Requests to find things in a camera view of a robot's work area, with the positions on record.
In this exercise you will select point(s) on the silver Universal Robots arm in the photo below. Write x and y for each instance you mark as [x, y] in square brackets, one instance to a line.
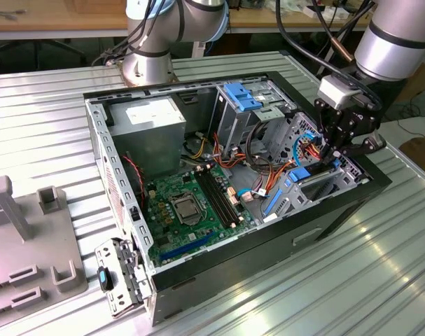
[390, 45]

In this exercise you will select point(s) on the black latch with blue stripe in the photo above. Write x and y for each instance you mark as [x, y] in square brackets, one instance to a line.
[105, 280]

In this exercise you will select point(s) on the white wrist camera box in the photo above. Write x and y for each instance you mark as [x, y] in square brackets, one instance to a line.
[333, 91]

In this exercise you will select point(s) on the blue expansion slot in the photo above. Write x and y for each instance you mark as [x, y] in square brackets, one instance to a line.
[187, 246]

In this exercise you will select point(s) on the grey plastic parts rack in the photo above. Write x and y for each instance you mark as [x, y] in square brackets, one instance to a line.
[40, 252]

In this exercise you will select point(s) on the green motherboard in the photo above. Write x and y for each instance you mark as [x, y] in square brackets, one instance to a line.
[184, 239]

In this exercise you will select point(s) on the long wooden desk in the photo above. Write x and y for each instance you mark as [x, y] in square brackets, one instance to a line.
[58, 17]

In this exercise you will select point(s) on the black open PC case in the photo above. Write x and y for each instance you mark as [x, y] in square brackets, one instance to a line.
[233, 266]

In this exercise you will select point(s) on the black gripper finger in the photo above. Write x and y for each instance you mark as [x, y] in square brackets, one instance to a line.
[369, 144]
[327, 122]

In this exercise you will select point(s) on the hinged metal card bracket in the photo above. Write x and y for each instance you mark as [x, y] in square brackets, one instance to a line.
[121, 301]

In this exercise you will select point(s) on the black case fan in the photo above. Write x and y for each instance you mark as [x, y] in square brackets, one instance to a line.
[137, 190]

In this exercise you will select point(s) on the grey metal optical drive cage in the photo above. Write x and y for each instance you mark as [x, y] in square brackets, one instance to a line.
[233, 129]

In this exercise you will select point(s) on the hard disk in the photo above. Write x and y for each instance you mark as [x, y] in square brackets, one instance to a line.
[299, 174]

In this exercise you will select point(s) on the CPU socket with silver CPU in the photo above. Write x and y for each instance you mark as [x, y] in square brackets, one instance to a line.
[184, 210]

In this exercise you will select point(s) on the black RAM slot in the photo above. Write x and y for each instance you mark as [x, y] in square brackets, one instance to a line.
[218, 196]
[222, 194]
[214, 197]
[225, 192]

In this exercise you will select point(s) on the blue plastic drive bracket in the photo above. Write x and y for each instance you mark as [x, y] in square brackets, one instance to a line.
[240, 94]

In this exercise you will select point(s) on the grey power supply box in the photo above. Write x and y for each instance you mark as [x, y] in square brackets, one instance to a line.
[145, 147]

